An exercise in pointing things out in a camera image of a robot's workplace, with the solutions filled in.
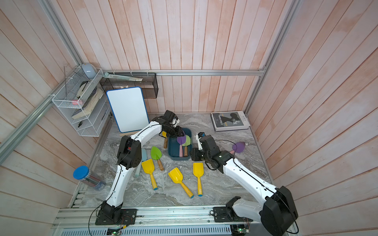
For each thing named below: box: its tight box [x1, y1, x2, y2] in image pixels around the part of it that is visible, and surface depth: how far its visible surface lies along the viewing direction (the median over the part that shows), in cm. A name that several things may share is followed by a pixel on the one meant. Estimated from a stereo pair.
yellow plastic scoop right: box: [192, 162, 204, 197], surface depth 90 cm
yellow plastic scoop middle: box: [168, 167, 194, 199], surface depth 87 cm
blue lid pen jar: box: [72, 165, 107, 191], surface depth 71 cm
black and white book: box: [210, 110, 251, 132], surface depth 113 cm
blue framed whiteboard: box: [106, 86, 150, 134], surface depth 92 cm
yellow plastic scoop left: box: [141, 158, 158, 191], surface depth 90 cm
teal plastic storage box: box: [167, 127, 192, 161], surface depth 98 cm
